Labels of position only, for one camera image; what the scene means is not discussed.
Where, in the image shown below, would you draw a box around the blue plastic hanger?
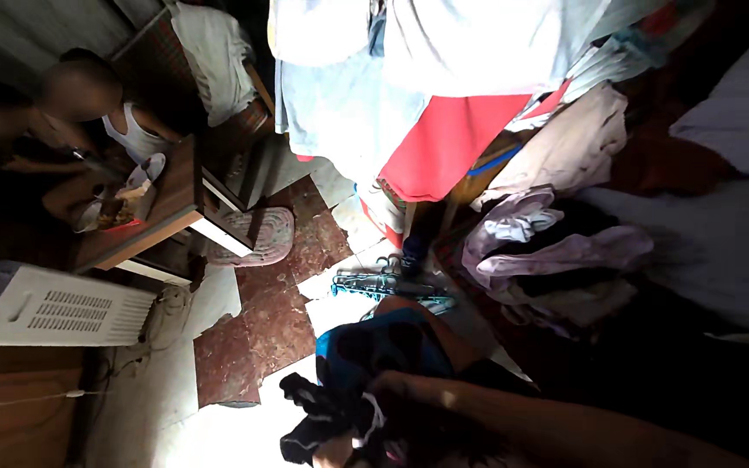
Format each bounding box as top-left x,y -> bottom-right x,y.
467,144 -> 523,178

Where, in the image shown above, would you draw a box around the white plate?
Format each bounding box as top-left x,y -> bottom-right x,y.
125,153 -> 167,191

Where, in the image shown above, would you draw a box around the grey bed sheet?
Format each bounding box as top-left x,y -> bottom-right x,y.
579,179 -> 749,348

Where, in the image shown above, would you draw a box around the pink oval rug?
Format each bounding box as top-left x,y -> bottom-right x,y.
205,206 -> 295,268

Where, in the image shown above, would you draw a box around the white slotted metal case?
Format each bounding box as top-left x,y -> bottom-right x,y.
0,260 -> 157,347

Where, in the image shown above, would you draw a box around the person's left hand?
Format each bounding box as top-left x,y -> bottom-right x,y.
313,434 -> 357,468

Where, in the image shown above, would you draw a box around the person's right hand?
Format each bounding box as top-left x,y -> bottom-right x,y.
369,370 -> 429,410

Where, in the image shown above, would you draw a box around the white cable with connector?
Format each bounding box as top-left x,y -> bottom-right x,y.
0,389 -> 110,413

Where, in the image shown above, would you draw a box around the light blue hanging garment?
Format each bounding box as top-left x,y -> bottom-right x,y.
274,57 -> 433,189

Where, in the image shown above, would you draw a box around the pile of purple and white clothes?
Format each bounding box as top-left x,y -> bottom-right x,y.
461,185 -> 656,339

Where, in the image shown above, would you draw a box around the wooden chair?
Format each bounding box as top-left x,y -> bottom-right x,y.
403,133 -> 524,236

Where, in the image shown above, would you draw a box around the white hanging garment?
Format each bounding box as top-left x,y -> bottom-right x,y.
268,0 -> 373,68
382,0 -> 612,98

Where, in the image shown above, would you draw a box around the person's legs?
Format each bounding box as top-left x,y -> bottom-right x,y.
315,296 -> 482,393

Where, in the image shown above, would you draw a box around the brown wooden table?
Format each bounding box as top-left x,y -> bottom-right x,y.
72,134 -> 255,286

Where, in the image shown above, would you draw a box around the person's right forearm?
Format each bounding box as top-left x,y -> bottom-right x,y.
414,374 -> 749,468

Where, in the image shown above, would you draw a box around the red and white bag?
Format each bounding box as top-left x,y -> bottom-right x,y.
354,182 -> 408,249

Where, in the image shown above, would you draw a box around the pile of teal hangers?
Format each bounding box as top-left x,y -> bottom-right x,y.
330,255 -> 457,321

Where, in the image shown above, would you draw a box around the bundle of cables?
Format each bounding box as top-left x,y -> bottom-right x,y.
139,283 -> 193,355

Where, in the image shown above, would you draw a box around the white draped cloth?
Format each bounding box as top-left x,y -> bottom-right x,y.
168,0 -> 257,127

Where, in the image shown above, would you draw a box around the clear plastic bowl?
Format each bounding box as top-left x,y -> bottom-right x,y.
72,199 -> 105,234

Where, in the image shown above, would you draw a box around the brown wooden cabinet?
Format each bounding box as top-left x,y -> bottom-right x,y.
0,346 -> 87,468

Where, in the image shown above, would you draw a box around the dark red cloth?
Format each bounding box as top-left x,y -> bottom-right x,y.
610,123 -> 739,198

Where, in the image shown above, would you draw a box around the pale pink cloth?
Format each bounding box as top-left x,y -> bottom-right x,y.
471,82 -> 629,213

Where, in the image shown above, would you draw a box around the black garment with white trim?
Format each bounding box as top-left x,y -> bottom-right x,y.
280,372 -> 414,466

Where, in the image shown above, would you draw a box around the lavender pillow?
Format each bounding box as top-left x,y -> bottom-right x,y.
668,10 -> 749,178

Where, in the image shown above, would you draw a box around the red hanging garment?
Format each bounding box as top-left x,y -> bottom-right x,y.
378,94 -> 534,203

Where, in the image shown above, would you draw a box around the cardboard food box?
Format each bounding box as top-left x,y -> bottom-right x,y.
100,178 -> 157,230

